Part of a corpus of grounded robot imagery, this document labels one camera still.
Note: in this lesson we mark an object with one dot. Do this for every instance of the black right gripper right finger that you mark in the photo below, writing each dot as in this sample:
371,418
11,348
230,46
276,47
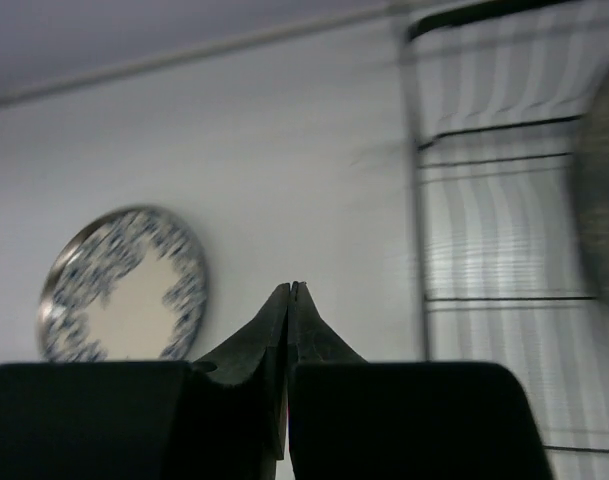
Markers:
354,419

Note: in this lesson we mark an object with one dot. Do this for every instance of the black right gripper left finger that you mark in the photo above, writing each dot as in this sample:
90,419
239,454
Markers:
219,417

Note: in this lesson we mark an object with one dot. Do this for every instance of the brown rimmed cream plate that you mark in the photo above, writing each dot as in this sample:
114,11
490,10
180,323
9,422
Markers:
51,280

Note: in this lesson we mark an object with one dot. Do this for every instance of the dark green reindeer plate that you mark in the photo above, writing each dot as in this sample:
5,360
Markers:
589,191

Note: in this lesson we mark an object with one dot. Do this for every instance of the black wire dish rack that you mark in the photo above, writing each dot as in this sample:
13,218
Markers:
494,93

